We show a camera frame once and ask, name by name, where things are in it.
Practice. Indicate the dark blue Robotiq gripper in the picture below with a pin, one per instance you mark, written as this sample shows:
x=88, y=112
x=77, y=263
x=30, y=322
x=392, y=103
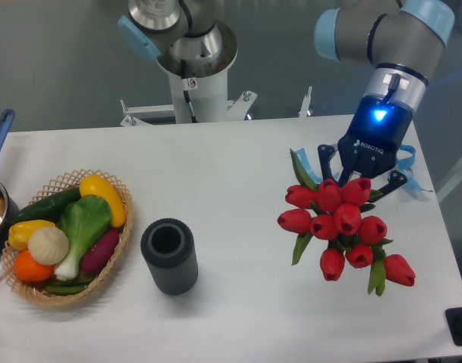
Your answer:
x=370, y=144

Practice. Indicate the green bok choy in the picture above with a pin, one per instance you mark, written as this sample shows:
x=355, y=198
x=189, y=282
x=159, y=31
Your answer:
x=83, y=222

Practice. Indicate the light blue ribbon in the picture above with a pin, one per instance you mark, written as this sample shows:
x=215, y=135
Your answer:
x=403, y=165

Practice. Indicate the yellow bell pepper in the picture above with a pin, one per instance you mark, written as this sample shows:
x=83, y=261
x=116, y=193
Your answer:
x=20, y=233

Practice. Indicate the green pea pods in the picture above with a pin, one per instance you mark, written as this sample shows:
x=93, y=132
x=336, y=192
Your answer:
x=66, y=288

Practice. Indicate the black device at table edge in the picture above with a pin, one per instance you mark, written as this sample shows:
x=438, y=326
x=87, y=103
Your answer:
x=454, y=320

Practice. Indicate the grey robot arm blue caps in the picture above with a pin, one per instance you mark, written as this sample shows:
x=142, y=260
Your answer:
x=403, y=40

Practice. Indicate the purple sweet potato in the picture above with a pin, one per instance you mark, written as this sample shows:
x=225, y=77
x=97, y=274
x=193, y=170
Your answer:
x=99, y=255

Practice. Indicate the orange fruit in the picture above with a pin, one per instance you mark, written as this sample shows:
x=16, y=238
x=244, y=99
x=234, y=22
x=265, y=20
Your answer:
x=29, y=270

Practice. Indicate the white metal frame right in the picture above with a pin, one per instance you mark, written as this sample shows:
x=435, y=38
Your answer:
x=452, y=179

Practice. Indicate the woven wicker basket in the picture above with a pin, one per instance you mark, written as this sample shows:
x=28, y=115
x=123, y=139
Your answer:
x=60, y=183

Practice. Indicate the green cucumber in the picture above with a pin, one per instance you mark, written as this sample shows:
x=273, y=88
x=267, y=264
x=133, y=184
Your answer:
x=48, y=208

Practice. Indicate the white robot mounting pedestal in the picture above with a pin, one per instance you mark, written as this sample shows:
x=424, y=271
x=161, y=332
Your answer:
x=197, y=70

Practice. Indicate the red tulip bouquet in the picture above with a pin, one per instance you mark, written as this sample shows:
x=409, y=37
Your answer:
x=339, y=215

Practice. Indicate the dark grey ribbed vase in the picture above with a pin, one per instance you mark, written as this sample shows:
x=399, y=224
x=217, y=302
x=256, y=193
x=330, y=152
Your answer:
x=168, y=248

